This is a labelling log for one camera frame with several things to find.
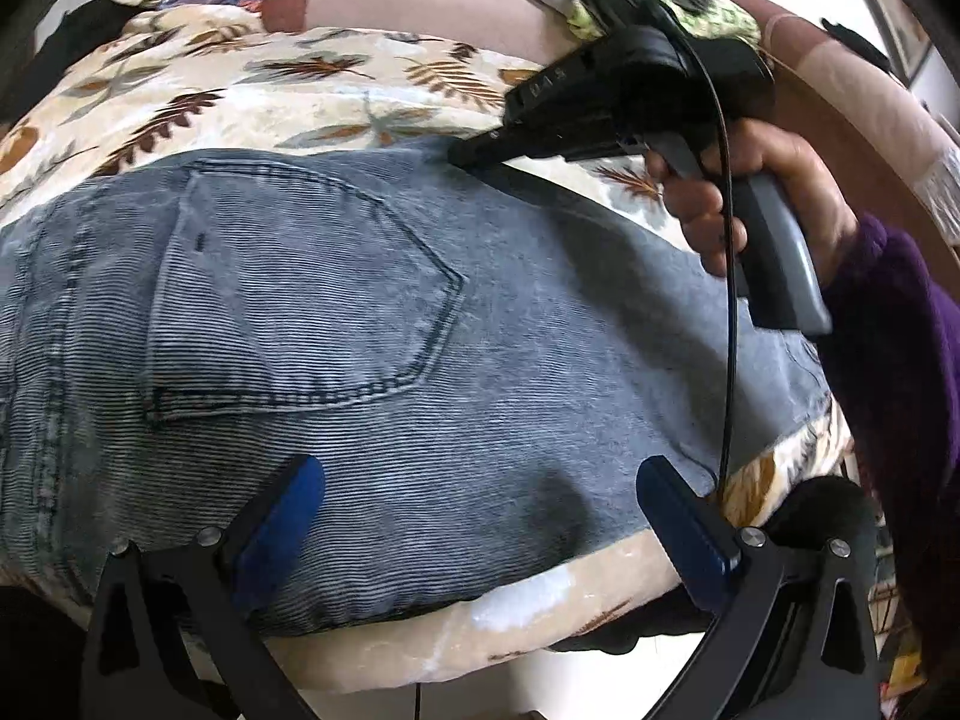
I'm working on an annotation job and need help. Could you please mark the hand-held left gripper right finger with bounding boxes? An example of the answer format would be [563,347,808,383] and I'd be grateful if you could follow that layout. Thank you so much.
[634,456,882,720]

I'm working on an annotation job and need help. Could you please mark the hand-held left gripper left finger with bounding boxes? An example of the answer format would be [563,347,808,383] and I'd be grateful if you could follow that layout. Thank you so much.
[79,454,327,720]

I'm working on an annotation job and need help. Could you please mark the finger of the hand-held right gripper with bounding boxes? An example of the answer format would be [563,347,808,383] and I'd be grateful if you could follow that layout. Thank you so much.
[448,124,646,166]

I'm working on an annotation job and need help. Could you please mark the blue denim pants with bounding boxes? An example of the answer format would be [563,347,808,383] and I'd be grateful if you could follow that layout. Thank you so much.
[0,136,833,635]

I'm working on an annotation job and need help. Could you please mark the person's right forearm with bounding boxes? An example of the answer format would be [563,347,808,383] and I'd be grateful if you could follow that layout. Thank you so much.
[814,211,960,720]

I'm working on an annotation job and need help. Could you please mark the person's right hand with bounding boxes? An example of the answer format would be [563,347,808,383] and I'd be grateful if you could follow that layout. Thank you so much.
[643,118,860,290]

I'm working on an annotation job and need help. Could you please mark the pink brown sofa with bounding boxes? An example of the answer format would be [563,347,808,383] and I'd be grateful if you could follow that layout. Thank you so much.
[259,0,960,271]

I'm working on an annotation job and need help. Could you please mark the small black cloth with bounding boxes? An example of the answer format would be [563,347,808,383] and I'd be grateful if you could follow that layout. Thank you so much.
[821,15,893,72]

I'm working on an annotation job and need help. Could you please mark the leaf print blanket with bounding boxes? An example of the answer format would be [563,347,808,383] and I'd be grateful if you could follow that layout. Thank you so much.
[0,4,912,695]

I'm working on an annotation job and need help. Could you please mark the large black cloth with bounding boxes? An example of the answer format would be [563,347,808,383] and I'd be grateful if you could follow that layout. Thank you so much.
[45,0,143,53]

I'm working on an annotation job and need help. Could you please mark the black cable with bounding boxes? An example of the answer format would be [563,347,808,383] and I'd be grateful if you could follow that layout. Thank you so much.
[645,0,747,500]

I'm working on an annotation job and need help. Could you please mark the framed wall painting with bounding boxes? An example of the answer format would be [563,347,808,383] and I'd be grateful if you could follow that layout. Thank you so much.
[862,0,938,83]

